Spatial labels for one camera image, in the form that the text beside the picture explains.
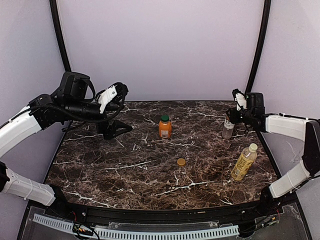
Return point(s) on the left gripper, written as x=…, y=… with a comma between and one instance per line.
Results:
x=106, y=125

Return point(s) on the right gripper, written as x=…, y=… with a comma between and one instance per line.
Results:
x=233, y=114

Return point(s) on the clear coffee bottle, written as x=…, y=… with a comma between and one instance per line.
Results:
x=228, y=128

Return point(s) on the yellow tea bottle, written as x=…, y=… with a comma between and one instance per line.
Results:
x=243, y=164

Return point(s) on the gold bottle cap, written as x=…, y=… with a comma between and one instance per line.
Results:
x=181, y=162

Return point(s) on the cream bottle cap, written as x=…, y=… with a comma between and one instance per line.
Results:
x=253, y=147

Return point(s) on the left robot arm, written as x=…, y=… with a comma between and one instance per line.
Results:
x=74, y=100

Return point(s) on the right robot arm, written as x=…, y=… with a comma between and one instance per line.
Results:
x=250, y=110

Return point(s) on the orange juice bottle green cap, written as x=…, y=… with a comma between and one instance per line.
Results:
x=165, y=127

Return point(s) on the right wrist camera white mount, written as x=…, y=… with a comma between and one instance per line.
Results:
x=240, y=99

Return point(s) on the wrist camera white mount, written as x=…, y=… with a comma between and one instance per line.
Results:
x=105, y=97
x=240, y=99

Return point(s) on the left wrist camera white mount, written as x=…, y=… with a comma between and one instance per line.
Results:
x=105, y=97

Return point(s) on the black front rail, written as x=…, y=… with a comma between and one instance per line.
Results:
x=238, y=213

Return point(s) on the white slotted cable duct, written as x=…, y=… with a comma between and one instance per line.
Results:
x=130, y=231

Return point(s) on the black right frame post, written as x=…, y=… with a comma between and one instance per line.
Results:
x=259, y=45

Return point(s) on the black frame post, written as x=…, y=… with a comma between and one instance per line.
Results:
x=59, y=35
x=259, y=45

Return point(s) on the black left frame post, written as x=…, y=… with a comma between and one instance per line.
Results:
x=59, y=35

